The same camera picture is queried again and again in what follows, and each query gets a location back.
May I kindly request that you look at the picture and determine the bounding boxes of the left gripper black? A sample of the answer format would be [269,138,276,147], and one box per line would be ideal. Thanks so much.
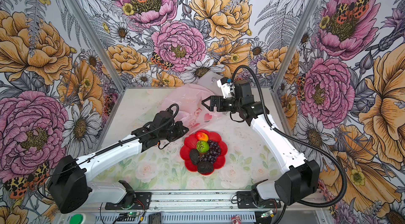
[159,121,189,142]

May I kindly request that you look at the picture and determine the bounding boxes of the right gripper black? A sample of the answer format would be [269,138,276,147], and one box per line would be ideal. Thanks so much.
[202,95,242,112]

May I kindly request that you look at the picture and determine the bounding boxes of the red yellow peach toy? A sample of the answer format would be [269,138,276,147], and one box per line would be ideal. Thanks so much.
[195,131,209,142]

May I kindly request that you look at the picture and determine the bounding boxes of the pink plastic bag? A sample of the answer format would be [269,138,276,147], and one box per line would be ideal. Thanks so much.
[160,84,223,134]

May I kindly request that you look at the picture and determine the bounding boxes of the green lime toy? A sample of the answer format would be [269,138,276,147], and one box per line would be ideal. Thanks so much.
[196,141,210,153]

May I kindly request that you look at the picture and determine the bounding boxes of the dark purple grapes toy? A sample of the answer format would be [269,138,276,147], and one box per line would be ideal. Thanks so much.
[199,140,221,164]

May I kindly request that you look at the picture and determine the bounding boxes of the dark avocado toy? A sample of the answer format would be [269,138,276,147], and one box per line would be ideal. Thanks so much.
[197,161,214,175]
[189,149,199,166]

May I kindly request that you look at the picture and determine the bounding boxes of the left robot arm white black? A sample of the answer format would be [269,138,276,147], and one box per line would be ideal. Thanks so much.
[47,109,189,214]

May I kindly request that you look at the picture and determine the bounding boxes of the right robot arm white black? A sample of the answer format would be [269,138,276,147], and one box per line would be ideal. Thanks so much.
[201,77,320,206]

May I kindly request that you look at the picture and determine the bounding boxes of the silver metal case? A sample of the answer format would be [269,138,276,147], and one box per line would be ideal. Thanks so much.
[197,71,232,96]

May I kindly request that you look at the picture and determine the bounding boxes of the green round button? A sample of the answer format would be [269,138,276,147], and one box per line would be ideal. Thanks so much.
[69,214,84,224]

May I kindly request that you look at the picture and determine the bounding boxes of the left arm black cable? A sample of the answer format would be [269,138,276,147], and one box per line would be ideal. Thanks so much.
[36,103,180,201]

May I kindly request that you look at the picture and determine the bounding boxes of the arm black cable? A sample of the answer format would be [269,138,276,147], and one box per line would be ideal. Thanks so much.
[36,103,180,201]
[230,65,348,224]

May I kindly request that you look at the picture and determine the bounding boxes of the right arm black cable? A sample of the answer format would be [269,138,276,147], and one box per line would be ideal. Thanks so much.
[230,65,348,224]

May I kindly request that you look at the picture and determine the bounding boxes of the aluminium rail frame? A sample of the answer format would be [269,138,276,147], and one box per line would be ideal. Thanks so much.
[54,189,333,224]

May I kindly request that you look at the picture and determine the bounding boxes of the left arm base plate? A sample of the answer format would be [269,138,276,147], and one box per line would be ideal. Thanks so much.
[104,192,152,210]

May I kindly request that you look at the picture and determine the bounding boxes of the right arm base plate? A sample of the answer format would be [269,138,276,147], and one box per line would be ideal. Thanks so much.
[232,191,282,209]

